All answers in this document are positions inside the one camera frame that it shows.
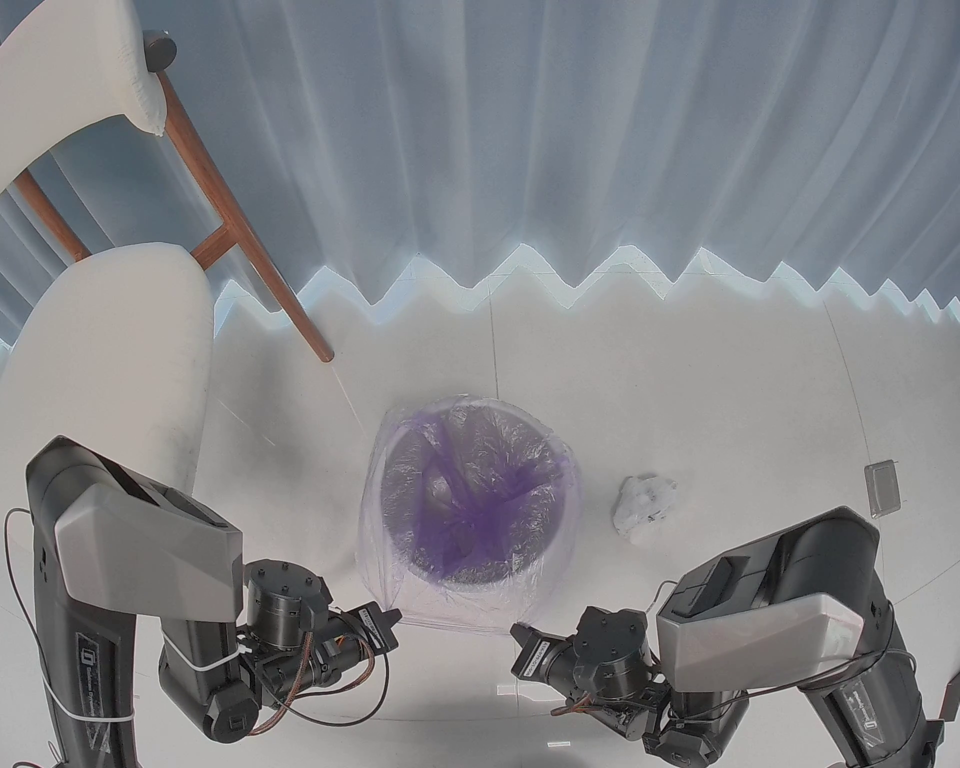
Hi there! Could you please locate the black cable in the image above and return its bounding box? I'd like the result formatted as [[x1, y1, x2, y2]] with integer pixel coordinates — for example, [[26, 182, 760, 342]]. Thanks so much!
[[0, 508, 391, 727]]

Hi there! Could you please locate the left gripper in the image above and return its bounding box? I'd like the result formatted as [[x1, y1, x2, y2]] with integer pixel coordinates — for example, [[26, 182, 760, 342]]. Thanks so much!
[[309, 601, 405, 689]]

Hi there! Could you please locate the white trash bin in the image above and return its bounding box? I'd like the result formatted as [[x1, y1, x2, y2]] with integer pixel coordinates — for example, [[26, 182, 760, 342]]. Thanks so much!
[[378, 401, 575, 594]]

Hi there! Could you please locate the purple plastic bag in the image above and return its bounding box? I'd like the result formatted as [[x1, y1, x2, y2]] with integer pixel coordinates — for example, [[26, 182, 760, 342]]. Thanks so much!
[[354, 392, 582, 639]]

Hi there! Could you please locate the white padded wooden chair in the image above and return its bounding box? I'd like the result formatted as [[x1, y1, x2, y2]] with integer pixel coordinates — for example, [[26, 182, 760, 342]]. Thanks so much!
[[0, 0, 335, 519]]

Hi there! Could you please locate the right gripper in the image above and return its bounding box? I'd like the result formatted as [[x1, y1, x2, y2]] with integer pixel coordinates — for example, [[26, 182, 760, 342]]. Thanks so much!
[[508, 622, 595, 693]]

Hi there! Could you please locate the pale blue curtain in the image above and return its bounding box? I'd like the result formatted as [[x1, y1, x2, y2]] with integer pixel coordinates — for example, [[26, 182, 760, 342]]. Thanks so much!
[[0, 0, 960, 354]]

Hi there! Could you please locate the white paper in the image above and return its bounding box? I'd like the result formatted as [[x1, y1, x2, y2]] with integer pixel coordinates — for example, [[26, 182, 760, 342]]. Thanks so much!
[[613, 474, 680, 540]]

